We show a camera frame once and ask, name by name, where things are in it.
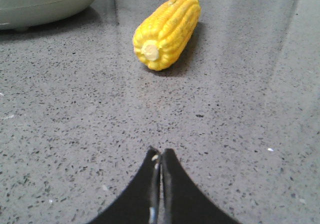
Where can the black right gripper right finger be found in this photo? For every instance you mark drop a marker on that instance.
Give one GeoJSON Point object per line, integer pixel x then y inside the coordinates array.
{"type": "Point", "coordinates": [184, 202]}

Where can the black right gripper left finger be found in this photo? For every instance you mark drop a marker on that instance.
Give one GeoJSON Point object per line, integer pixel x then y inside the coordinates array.
{"type": "Point", "coordinates": [139, 201]}

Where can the yellow corn cob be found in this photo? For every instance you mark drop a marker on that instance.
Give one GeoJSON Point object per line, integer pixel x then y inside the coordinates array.
{"type": "Point", "coordinates": [161, 38]}

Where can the pale green electric pot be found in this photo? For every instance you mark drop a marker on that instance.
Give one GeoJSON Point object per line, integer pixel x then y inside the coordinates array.
{"type": "Point", "coordinates": [22, 14]}

